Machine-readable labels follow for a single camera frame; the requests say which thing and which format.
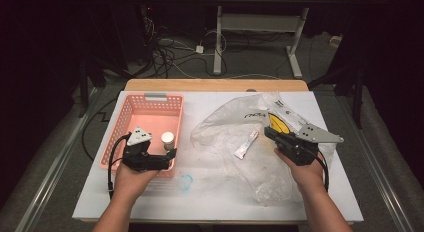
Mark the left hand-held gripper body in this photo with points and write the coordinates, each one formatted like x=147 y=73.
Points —
x=143 y=160

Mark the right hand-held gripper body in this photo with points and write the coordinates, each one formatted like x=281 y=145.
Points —
x=300 y=148

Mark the white jar with green label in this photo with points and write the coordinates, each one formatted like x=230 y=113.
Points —
x=167 y=138

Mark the white ointment tube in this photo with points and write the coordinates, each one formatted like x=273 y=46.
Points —
x=246 y=145

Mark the white printed plastic bag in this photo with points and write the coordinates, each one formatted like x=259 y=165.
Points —
x=233 y=125

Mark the pink perforated plastic basket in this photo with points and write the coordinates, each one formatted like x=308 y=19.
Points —
x=150 y=118

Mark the person's left hand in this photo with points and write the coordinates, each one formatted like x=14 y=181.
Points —
x=131 y=182

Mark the person's right hand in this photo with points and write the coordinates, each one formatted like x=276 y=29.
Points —
x=308 y=178

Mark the black metal stand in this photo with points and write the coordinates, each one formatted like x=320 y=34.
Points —
x=83 y=92
x=358 y=92

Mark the white power adapter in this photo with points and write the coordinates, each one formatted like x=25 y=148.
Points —
x=199 y=49

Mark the white metal desk frame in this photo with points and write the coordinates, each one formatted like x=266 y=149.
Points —
x=218 y=42

